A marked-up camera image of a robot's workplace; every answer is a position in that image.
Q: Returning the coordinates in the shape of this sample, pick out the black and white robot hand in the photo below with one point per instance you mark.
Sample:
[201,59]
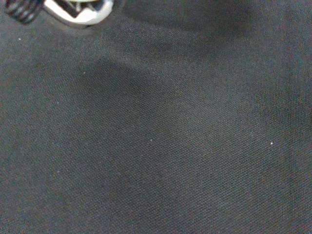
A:
[95,17]

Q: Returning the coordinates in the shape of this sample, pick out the black cloth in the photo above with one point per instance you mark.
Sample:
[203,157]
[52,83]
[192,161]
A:
[156,146]

